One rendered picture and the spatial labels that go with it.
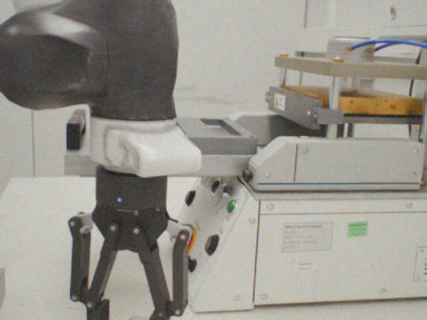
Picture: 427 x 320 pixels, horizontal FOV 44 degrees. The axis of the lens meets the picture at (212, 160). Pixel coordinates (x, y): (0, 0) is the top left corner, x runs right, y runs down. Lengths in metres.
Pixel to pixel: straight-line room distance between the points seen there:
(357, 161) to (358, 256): 0.14
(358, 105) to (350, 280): 0.26
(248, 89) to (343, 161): 1.70
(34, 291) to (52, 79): 0.44
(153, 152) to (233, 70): 1.94
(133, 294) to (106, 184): 0.33
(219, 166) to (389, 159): 0.24
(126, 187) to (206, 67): 1.87
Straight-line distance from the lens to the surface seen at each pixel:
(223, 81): 2.39
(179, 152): 0.48
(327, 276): 0.80
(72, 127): 0.78
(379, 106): 0.84
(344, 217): 0.78
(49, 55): 0.50
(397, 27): 1.06
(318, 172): 0.75
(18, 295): 0.85
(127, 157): 0.49
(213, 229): 0.82
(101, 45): 0.50
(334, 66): 0.77
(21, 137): 2.36
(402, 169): 0.81
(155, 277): 0.58
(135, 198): 0.53
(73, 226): 0.59
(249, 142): 0.78
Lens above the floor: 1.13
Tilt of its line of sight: 13 degrees down
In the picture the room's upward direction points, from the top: 3 degrees clockwise
